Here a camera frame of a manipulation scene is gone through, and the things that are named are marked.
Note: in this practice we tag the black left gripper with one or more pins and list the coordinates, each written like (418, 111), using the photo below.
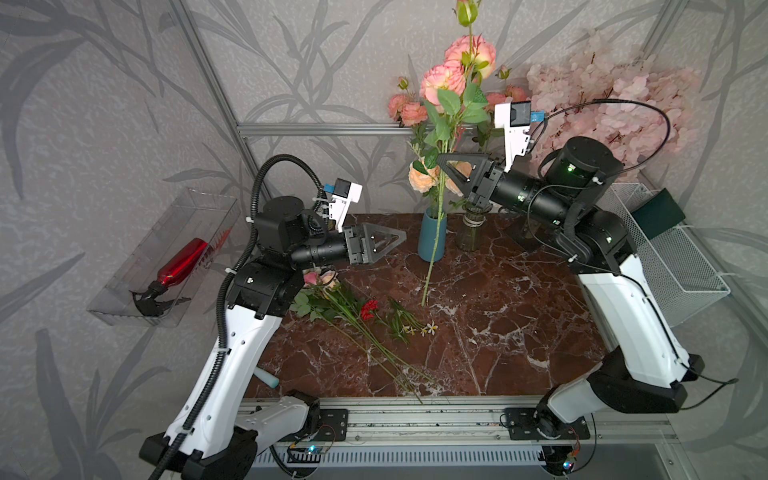
(357, 240)

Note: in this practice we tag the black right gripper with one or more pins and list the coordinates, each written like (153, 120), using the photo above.
(475, 187)

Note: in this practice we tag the large peach rose spray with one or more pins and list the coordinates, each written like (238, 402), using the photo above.
(424, 180)

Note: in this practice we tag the pink rose spray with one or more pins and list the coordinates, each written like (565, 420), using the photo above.
(451, 92)
(485, 131)

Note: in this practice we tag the pink rose spray stem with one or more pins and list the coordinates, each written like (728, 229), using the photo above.
(405, 108)

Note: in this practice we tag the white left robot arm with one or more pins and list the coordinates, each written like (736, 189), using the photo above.
(250, 306)

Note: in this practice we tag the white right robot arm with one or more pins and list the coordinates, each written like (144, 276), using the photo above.
(648, 369)

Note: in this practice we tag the clear glass vase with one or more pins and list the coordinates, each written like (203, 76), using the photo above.
(470, 232)

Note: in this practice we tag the teal ceramic vase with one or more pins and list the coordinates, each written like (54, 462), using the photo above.
(432, 238)

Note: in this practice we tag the red carnation stem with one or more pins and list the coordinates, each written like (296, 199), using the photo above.
(401, 324)

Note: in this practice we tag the magenta rose bud stem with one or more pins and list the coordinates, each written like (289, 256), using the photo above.
(326, 298)

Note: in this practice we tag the pink cherry blossom tree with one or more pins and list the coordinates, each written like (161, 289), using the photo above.
(637, 110)

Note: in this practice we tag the red spray bottle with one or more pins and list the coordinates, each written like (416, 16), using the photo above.
(173, 273)

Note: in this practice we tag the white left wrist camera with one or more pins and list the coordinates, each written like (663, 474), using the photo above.
(343, 194)

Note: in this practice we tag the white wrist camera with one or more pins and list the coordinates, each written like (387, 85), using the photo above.
(515, 119)
(343, 194)

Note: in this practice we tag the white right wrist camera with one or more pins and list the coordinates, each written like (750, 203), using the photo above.
(515, 119)

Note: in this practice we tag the teal handled scraper tool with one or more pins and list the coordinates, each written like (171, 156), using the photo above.
(267, 378)

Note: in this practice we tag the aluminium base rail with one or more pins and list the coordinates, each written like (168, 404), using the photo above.
(373, 421)

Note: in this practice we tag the clear plastic wall bin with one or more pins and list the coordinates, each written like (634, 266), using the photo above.
(192, 213)

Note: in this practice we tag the white wire mesh basket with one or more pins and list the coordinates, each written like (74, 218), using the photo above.
(682, 280)

